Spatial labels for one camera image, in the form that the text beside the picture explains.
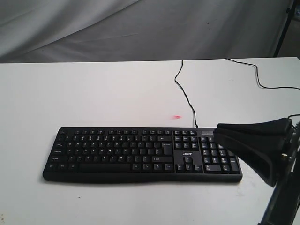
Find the black acer keyboard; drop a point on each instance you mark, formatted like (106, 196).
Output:
(110, 155)

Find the black tripod stand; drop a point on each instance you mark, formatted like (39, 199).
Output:
(290, 14)

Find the grey backdrop cloth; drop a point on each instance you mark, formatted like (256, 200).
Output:
(138, 30)

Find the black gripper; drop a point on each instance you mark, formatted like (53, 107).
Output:
(272, 150)

